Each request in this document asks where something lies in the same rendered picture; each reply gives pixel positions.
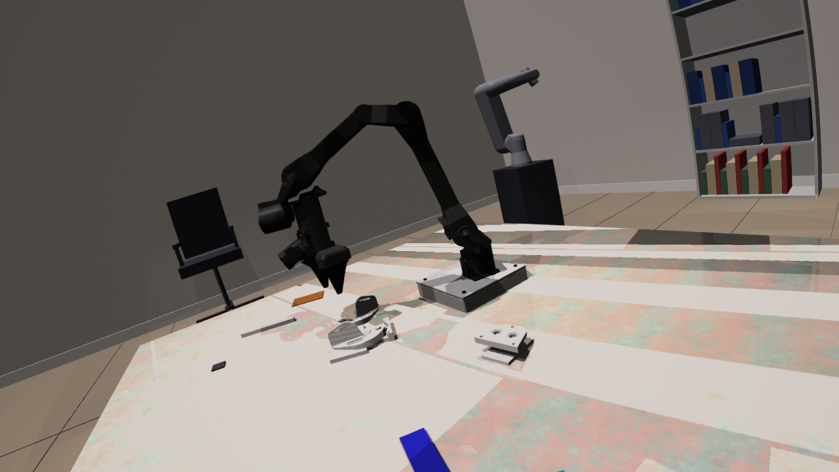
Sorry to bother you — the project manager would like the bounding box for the dark blue flat bar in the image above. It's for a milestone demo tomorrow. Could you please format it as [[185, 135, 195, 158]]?
[[399, 428, 449, 472]]

